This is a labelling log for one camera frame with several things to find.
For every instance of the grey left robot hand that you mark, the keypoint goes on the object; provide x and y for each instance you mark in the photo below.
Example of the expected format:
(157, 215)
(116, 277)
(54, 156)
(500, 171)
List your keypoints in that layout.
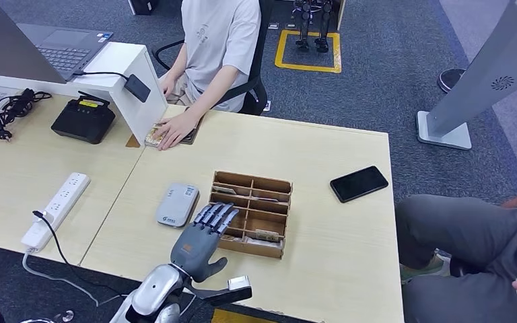
(196, 245)

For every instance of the person's left hand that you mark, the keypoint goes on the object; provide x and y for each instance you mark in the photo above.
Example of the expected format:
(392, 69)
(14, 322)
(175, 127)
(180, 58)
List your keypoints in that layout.
(176, 129)

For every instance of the person's right hand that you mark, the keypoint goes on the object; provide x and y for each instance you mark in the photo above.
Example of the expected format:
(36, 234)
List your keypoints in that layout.
(169, 87)

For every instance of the stack of patterned cards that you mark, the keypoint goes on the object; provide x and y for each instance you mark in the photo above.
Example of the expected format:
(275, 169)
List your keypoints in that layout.
(150, 138)

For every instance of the grey card reader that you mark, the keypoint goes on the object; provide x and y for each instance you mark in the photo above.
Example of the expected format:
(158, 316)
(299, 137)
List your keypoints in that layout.
(176, 207)

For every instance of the wooden compartment box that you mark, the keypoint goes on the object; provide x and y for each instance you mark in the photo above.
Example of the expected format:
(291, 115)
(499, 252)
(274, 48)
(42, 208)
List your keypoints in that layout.
(267, 209)

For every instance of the person's right forearm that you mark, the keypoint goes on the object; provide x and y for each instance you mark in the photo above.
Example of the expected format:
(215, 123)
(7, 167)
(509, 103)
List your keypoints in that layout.
(177, 62)

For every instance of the person's left forearm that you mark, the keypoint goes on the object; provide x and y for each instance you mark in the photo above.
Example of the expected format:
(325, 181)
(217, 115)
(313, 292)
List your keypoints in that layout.
(209, 98)

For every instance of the pale room key card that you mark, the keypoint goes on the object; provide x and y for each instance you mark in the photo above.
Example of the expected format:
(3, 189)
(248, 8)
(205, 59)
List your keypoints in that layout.
(225, 190)
(265, 199)
(263, 243)

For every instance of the person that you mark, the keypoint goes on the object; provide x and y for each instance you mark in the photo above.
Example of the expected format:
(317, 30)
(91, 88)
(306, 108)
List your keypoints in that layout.
(218, 40)
(463, 232)

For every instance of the patterned room key card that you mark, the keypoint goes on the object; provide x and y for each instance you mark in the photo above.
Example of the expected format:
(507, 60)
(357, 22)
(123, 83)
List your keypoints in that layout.
(267, 235)

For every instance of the black handheld screen device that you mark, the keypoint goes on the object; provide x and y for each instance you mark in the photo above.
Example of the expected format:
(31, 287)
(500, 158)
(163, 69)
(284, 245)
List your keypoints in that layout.
(191, 137)

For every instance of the black USB hub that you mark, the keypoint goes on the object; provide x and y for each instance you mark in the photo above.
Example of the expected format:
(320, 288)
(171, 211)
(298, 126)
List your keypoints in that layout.
(137, 88)

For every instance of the white desk shelf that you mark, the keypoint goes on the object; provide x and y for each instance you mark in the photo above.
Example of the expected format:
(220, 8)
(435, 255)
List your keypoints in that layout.
(120, 58)

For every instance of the yellow floor tape strip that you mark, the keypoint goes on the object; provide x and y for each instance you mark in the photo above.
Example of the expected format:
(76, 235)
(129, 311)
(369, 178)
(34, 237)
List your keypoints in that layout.
(231, 317)

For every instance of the black box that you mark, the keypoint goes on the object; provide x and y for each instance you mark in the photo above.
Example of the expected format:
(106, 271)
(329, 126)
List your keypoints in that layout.
(142, 6)

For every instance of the black office chair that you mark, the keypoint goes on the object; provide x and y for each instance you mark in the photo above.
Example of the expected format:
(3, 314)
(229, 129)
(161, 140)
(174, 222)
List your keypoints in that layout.
(258, 89)

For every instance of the black desktop device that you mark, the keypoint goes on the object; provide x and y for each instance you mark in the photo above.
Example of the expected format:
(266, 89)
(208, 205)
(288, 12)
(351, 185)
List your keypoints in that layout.
(83, 122)

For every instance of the yellow floor tape square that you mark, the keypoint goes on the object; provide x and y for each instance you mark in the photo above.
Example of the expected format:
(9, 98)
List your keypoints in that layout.
(281, 58)

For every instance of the white power strip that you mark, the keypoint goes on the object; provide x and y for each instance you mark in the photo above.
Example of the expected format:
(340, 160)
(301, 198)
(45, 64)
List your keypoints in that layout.
(57, 207)

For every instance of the black humanoid robot legs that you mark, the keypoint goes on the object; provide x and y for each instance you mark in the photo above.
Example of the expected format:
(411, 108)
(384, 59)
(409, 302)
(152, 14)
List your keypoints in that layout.
(305, 26)

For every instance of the grey laptop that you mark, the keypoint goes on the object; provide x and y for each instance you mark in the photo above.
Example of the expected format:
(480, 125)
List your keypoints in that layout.
(8, 40)

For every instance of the black smartphone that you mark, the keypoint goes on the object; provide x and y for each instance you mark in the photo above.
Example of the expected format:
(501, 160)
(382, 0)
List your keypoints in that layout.
(359, 184)

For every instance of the white cabinet panel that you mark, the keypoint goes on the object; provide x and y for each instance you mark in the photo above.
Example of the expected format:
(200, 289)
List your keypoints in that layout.
(341, 15)

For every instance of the black round floor base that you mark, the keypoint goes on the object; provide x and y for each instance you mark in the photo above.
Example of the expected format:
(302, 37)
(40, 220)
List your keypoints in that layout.
(450, 80)

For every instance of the grey kiosk stand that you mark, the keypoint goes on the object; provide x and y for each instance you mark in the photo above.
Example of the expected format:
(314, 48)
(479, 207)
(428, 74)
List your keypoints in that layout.
(490, 67)

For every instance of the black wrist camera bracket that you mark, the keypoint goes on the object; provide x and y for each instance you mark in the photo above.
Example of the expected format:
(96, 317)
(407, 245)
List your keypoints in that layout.
(218, 296)

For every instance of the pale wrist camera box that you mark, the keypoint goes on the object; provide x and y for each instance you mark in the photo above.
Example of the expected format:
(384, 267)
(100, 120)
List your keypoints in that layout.
(239, 283)

